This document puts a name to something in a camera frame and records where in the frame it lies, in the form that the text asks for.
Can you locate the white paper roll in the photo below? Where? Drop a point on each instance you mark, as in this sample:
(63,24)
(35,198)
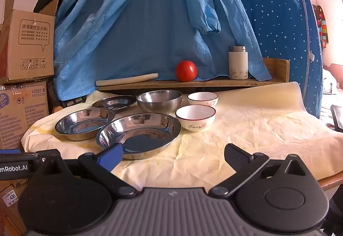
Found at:
(126,79)

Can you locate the cardboard box white label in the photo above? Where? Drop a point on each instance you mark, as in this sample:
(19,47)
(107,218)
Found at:
(9,211)

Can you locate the cardboard box purple print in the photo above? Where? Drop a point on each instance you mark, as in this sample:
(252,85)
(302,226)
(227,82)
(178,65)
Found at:
(21,115)

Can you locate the colourful striped cloth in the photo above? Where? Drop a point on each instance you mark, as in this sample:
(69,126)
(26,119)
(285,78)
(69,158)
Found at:
(323,29)

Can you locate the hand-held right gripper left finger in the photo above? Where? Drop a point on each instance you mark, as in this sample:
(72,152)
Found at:
(111,157)

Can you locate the steel bowl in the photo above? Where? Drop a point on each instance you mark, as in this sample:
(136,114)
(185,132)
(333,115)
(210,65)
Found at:
(160,106)

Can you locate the white crumpled cloth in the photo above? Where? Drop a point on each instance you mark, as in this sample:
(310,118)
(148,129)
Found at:
(329,85)

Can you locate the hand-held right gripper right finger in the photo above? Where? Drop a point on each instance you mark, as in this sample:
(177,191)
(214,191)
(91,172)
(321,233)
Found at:
(235,157)

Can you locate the cream table cloth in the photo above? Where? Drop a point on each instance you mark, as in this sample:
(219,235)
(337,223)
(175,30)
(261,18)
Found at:
(254,128)

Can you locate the white ceramic bowl red rim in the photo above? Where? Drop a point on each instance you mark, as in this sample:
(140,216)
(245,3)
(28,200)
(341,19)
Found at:
(195,123)
(202,99)

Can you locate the light blue garment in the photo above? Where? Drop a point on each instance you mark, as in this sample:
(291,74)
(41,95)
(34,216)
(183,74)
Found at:
(150,24)

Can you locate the wooden shelf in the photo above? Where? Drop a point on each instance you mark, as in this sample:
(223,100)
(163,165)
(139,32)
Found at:
(276,69)

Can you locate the blue polka dot cloth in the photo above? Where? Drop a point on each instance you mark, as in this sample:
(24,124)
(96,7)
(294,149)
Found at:
(273,10)

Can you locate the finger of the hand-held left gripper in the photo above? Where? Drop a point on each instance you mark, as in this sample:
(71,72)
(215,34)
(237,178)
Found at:
(37,157)

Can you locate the black frame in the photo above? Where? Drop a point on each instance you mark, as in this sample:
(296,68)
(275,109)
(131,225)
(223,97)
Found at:
(337,118)

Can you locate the black plastic crate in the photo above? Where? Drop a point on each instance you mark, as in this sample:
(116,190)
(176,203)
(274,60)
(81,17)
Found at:
(71,103)

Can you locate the red tomato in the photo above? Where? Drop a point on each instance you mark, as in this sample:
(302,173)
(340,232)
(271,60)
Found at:
(186,71)

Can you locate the open cardboard box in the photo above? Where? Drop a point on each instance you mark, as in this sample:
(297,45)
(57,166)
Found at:
(26,43)

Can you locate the white thermos bottle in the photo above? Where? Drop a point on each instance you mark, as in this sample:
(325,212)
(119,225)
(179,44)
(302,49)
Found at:
(238,64)

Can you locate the large steel plate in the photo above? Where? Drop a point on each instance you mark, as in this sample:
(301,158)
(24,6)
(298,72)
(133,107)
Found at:
(150,128)

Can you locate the medium steel plate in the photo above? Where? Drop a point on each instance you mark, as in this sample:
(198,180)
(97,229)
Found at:
(80,123)

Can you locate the small steel plate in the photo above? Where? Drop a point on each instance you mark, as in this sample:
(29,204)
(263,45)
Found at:
(112,103)

